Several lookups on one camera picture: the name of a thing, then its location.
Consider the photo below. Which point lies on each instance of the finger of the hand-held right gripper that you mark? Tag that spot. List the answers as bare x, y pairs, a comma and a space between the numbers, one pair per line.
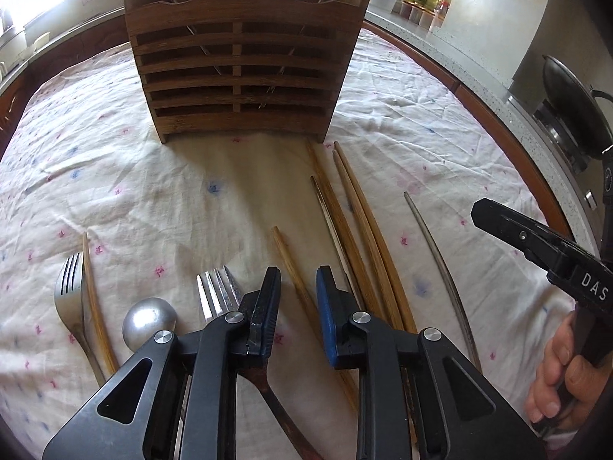
517, 232

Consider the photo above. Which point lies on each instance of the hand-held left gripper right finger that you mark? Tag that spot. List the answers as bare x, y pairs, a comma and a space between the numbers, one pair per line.
330, 316

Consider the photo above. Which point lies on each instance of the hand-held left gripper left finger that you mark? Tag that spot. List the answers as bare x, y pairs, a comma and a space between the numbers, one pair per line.
262, 316

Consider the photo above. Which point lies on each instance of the silver metal spoon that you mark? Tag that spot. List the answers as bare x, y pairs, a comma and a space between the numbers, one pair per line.
148, 318

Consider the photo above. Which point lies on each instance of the wooden slatted utensil holder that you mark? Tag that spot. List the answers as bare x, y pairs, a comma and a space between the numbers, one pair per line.
239, 9

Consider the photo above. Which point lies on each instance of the person's right hand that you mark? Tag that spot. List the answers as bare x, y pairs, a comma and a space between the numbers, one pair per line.
582, 383

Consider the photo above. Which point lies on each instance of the wooden table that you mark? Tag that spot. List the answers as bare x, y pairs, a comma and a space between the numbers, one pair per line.
517, 158

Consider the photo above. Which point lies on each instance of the black wok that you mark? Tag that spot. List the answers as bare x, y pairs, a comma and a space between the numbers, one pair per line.
570, 100

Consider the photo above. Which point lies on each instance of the white floral tablecloth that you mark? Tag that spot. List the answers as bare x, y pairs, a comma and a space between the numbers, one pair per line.
167, 191

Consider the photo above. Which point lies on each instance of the silver metal fork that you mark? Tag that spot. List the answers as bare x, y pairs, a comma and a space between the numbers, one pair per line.
67, 297

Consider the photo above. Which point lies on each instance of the row of spice jars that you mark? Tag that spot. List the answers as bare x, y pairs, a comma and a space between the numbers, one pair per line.
424, 15

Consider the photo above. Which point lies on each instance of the dark wooden base cabinets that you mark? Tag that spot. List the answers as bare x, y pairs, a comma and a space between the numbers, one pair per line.
81, 48

